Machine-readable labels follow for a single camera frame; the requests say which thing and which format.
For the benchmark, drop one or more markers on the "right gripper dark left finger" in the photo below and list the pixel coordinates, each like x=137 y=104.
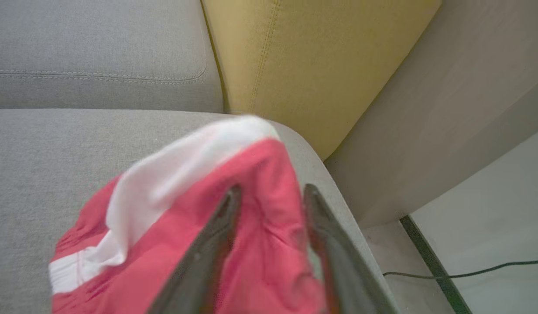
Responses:
x=199 y=270

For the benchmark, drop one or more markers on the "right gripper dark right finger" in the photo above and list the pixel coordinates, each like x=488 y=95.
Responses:
x=343 y=266

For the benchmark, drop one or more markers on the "red white basketball jersey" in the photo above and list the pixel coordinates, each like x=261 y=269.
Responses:
x=260 y=226

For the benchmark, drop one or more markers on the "dark floor trim strip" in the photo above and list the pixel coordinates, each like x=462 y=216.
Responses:
x=434 y=266

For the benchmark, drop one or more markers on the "grey sofa seat cushion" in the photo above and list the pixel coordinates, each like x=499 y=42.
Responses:
x=42 y=174

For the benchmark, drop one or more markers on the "yellow sofa cushion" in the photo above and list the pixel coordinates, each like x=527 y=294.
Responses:
x=316 y=65

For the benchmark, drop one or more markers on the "grey sofa back cushion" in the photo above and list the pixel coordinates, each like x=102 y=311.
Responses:
x=98 y=43

